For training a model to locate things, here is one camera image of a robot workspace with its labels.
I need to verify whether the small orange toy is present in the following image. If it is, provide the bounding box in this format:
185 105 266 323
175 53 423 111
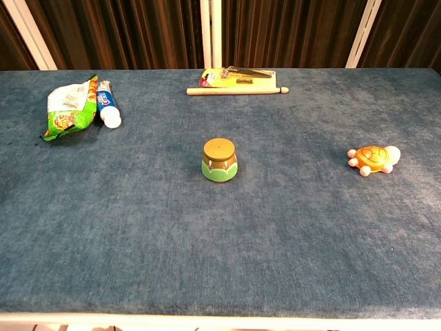
347 145 402 178

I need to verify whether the wooden stick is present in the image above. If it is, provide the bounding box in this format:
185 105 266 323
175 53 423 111
186 86 290 97

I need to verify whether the blue table cloth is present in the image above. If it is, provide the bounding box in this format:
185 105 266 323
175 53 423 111
0 68 441 320

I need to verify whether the razor on yellow card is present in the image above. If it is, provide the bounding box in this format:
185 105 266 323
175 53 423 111
199 66 278 89

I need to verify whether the blue white toothpaste tube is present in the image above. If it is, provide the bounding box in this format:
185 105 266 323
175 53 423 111
96 80 122 130

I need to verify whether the dark brown pleated curtain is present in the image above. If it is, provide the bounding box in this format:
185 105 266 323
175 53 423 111
0 0 441 71

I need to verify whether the green snack bag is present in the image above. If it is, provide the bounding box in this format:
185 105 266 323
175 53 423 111
39 74 99 143

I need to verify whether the white frame post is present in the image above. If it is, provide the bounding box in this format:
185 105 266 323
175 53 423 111
345 0 384 69
200 0 223 69
2 0 58 71

